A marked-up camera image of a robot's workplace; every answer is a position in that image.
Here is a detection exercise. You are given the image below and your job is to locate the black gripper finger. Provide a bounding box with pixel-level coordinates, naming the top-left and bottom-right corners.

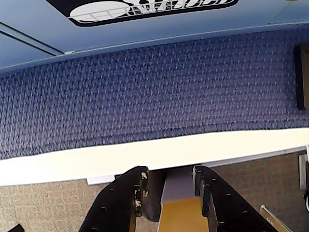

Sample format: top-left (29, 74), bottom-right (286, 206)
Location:
top-left (194, 165), bottom-right (279, 232)
top-left (83, 165), bottom-right (165, 232)

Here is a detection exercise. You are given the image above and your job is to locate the yellow board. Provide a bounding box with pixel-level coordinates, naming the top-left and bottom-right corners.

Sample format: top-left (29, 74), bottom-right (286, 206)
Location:
top-left (158, 197), bottom-right (206, 232)

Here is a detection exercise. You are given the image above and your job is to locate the metal clamp bar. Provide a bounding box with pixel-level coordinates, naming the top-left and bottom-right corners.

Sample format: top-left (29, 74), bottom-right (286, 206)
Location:
top-left (259, 204), bottom-right (292, 232)

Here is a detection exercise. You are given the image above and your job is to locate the dark box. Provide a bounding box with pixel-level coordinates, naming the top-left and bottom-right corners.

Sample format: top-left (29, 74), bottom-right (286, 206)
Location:
top-left (295, 43), bottom-right (309, 111)

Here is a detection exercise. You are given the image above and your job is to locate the black white dishwasher sticker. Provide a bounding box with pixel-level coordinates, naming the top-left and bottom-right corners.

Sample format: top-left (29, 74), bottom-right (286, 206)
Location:
top-left (45, 0), bottom-right (239, 28)

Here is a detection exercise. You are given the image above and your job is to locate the blue wooden toy kitchen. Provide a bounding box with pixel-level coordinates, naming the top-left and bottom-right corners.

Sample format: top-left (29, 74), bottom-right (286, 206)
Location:
top-left (0, 0), bottom-right (309, 71)

